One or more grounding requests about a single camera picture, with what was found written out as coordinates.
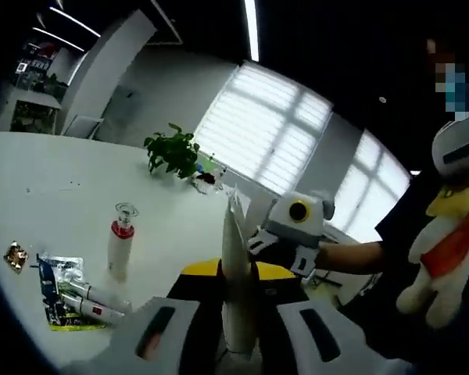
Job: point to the white office chair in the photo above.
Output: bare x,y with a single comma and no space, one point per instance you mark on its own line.
84,127

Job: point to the cream plush toy orange scarf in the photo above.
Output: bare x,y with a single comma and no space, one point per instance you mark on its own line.
441,258

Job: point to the white square column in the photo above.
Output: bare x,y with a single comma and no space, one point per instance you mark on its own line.
101,70

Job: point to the white grey chest device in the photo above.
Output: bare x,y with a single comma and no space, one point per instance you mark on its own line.
453,148

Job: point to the white skincare tube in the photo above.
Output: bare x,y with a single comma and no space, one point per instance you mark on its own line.
236,273

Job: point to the green black skincare sachet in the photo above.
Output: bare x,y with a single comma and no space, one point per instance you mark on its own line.
52,293

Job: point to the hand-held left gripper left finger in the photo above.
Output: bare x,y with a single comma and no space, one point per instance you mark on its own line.
164,336

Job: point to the white skincare bottle red collar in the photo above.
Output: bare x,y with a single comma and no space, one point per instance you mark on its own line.
121,250

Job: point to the window with white blinds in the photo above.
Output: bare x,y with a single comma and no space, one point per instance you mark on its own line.
266,125
375,187

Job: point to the green potted plant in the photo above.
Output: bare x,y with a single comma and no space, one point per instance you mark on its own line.
172,150

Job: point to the person's dark clothing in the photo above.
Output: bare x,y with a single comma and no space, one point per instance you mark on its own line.
398,218

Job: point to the gold foil sachet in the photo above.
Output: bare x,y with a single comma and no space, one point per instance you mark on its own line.
16,258

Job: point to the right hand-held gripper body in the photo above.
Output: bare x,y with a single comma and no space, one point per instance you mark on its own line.
297,230

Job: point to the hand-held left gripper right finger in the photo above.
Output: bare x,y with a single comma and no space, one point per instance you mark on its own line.
297,340

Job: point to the small white desk ornament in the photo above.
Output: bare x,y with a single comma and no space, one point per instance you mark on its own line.
209,179

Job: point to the red white wall display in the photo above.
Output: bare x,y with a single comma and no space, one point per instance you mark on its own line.
39,58

